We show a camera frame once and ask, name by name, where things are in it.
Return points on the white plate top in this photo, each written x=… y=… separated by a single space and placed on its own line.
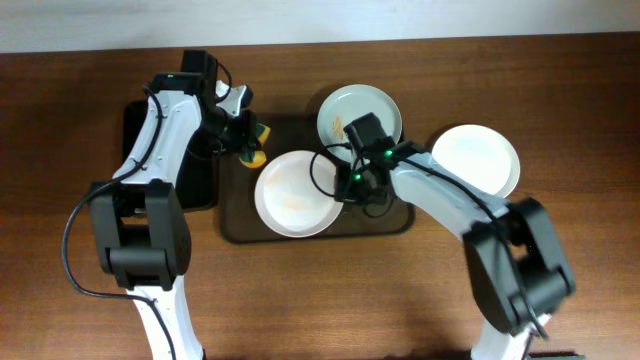
x=351 y=102

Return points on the white plate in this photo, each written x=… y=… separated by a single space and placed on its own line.
x=291 y=194
x=351 y=102
x=480 y=156

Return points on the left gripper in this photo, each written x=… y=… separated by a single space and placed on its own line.
x=245 y=138

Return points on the green yellow sponge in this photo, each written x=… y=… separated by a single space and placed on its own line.
x=253 y=156

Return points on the black plastic tray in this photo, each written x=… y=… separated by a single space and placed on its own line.
x=196 y=187

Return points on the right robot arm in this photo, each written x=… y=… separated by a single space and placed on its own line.
x=518 y=270

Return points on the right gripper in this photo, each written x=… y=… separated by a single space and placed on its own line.
x=345 y=187

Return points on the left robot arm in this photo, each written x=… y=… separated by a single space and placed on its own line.
x=142 y=236

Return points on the brown serving tray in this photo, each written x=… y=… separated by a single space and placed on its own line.
x=239 y=220

